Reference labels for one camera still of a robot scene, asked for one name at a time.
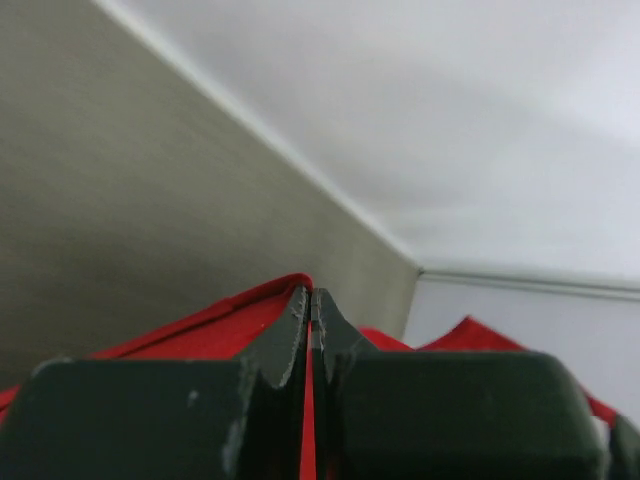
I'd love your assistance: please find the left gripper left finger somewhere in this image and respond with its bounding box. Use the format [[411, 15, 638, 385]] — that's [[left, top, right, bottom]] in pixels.
[[1, 286, 309, 479]]

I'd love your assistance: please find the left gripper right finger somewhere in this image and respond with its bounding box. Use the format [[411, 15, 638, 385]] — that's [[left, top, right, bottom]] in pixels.
[[310, 289, 611, 479]]

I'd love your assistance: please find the right aluminium frame post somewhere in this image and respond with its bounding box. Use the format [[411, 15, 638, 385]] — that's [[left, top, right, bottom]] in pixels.
[[418, 269, 639, 302]]

